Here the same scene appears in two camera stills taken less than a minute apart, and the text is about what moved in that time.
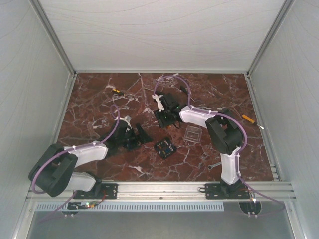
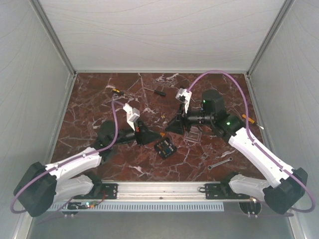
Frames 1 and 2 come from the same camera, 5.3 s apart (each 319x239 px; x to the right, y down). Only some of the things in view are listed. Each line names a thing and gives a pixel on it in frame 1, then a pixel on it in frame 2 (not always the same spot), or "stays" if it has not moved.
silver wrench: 210,167 stays
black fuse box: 165,148 stays
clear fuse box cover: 193,134 stays
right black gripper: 162,123 to 181,122
